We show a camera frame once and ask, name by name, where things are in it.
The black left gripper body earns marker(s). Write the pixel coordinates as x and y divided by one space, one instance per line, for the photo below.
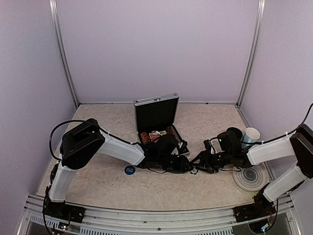
171 167

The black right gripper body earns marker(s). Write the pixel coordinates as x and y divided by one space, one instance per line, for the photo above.
223 160

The red playing card deck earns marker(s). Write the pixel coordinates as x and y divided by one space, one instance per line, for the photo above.
156 134

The blue round button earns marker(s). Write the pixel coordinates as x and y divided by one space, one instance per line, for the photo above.
129 170

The aluminium poker chip case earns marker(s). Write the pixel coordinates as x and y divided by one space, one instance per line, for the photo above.
156 114

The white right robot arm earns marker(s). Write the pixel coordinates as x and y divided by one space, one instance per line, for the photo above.
297 143

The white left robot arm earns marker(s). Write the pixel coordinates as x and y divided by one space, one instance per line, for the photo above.
82 142

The dark green mug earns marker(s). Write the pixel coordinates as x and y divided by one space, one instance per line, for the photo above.
237 132

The dark red chip row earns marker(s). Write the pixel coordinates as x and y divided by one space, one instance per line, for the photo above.
171 131

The light blue mug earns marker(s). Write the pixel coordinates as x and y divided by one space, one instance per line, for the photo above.
251 135

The grey striped plate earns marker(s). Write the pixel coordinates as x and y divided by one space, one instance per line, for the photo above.
251 179

